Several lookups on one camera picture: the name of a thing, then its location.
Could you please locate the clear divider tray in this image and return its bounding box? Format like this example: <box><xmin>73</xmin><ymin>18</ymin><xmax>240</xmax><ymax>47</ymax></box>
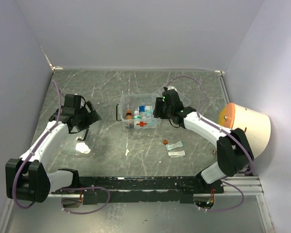
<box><xmin>177</xmin><ymin>91</ymin><xmax>191</xmax><ymax>107</ymax></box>

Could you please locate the blue white ointment tube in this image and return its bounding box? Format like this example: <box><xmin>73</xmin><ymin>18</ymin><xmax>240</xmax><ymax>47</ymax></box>
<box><xmin>139</xmin><ymin>105</ymin><xmax>153</xmax><ymax>112</ymax></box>

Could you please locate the clear first aid box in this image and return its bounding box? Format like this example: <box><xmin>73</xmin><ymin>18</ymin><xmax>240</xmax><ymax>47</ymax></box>
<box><xmin>115</xmin><ymin>93</ymin><xmax>161</xmax><ymax>130</ymax></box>

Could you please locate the white bottle green label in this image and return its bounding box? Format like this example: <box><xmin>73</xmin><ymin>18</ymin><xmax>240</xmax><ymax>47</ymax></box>
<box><xmin>133</xmin><ymin>110</ymin><xmax>141</xmax><ymax>119</ymax></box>

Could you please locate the brown medicine bottle orange cap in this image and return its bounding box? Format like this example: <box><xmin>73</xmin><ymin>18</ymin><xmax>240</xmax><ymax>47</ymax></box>
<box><xmin>124</xmin><ymin>110</ymin><xmax>134</xmax><ymax>129</ymax></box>

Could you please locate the teal plaster packet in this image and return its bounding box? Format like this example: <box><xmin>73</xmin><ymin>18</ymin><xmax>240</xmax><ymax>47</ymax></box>
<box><xmin>166</xmin><ymin>141</ymin><xmax>183</xmax><ymax>150</ymax></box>

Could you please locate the white plaster packet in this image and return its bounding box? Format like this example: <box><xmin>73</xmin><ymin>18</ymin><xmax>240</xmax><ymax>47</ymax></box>
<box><xmin>168</xmin><ymin>150</ymin><xmax>186</xmax><ymax>158</ymax></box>

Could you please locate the teal bandage roll package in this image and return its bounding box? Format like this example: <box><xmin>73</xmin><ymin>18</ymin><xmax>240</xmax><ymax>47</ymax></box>
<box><xmin>140</xmin><ymin>110</ymin><xmax>153</xmax><ymax>118</ymax></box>

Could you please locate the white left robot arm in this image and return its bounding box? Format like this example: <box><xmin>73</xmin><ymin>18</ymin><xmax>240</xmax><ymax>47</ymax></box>
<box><xmin>5</xmin><ymin>94</ymin><xmax>101</xmax><ymax>203</ymax></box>

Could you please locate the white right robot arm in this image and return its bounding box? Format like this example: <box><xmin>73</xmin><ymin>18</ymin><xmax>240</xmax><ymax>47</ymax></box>
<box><xmin>154</xmin><ymin>87</ymin><xmax>254</xmax><ymax>193</ymax></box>

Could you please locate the cream cylinder orange face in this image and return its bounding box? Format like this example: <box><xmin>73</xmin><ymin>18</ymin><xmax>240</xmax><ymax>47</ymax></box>
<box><xmin>218</xmin><ymin>103</ymin><xmax>271</xmax><ymax>158</ymax></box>

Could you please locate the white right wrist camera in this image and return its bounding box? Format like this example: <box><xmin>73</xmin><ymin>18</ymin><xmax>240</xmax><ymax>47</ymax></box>
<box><xmin>163</xmin><ymin>86</ymin><xmax>178</xmax><ymax>92</ymax></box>

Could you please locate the clear box lid black handle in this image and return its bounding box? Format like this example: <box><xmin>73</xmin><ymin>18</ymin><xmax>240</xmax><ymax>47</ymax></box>
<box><xmin>60</xmin><ymin>120</ymin><xmax>102</xmax><ymax>158</ymax></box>

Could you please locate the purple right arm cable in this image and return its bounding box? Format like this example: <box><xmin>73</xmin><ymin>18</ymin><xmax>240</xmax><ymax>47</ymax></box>
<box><xmin>166</xmin><ymin>76</ymin><xmax>255</xmax><ymax>212</ymax></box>

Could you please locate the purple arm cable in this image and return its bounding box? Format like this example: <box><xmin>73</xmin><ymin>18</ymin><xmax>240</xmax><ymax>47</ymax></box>
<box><xmin>12</xmin><ymin>81</ymin><xmax>111</xmax><ymax>214</ymax></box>
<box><xmin>166</xmin><ymin>76</ymin><xmax>255</xmax><ymax>212</ymax></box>

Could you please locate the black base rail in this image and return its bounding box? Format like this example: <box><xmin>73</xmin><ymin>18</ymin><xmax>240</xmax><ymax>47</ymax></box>
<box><xmin>80</xmin><ymin>176</ymin><xmax>224</xmax><ymax>205</ymax></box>

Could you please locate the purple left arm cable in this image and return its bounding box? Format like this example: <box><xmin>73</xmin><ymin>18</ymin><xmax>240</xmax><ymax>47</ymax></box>
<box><xmin>12</xmin><ymin>81</ymin><xmax>111</xmax><ymax>214</ymax></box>

